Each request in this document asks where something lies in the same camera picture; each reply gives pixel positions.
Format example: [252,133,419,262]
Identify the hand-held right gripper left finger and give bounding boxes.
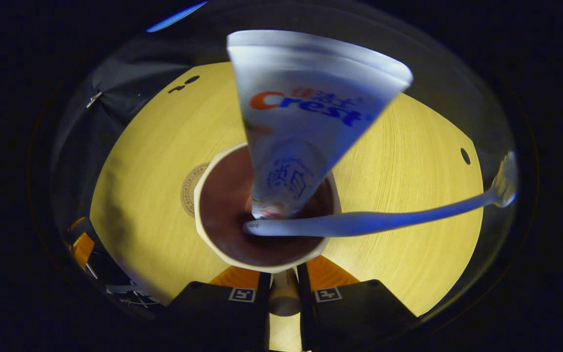
[164,266,272,352]

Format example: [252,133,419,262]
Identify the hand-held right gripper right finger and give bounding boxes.
[297,255,419,352]

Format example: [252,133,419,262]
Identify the pale blue toothbrush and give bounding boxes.
[242,151,519,238]

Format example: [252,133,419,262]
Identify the beige cup with handle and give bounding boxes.
[194,142,343,316]

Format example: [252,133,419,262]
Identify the round wooden coaster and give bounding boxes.
[180,163,211,218]

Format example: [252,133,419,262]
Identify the white toothpaste tube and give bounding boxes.
[227,30,414,220]

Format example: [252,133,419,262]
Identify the wooden desktop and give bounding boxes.
[89,61,485,352]

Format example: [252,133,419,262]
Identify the black backdrop cloth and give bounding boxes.
[49,0,517,230]

